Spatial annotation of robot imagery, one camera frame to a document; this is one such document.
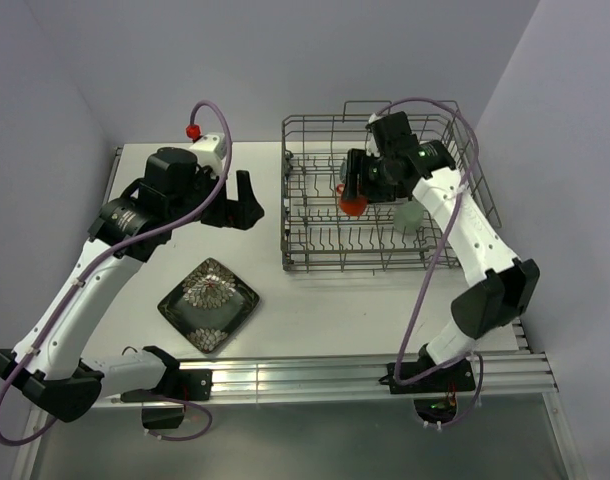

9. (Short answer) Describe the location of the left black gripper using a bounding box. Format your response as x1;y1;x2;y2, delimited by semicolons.
167;165;263;230

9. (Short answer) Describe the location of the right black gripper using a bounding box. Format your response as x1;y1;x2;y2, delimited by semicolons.
340;149;396;204

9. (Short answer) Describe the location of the small orange cup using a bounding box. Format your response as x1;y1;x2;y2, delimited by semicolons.
335;184;368;217

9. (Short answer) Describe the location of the mint green cup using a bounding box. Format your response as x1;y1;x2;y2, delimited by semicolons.
393;200;425;235

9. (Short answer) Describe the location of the black floral square plate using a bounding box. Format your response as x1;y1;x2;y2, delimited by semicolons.
157;258;260;355

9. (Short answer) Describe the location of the blue patterned bowl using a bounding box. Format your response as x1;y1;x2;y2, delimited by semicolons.
339;160;348;184

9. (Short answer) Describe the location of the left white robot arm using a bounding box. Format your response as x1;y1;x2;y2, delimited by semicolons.
0;142;264;423

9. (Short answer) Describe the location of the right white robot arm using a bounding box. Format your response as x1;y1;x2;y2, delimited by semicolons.
337;112;540;390

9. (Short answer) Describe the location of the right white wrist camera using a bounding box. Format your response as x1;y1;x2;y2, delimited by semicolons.
365;113;380;157

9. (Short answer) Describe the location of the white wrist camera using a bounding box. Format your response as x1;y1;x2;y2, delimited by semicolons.
185;123;226;177
365;113;380;157

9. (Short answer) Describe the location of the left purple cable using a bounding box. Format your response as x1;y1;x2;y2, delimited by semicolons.
0;100;231;446

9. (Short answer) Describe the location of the purple cable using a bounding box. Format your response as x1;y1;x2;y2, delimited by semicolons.
0;100;231;446
372;97;485;426

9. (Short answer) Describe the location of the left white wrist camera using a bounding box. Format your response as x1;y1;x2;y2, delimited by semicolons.
185;123;226;177

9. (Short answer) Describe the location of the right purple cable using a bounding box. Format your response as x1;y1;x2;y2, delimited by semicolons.
372;97;485;426

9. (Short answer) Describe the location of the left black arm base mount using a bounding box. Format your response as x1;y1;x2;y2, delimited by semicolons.
120;369;213;437

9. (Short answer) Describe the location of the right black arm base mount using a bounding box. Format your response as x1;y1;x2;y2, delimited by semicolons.
378;356;483;432

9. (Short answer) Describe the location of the aluminium table edge rail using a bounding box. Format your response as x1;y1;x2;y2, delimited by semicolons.
172;350;558;406

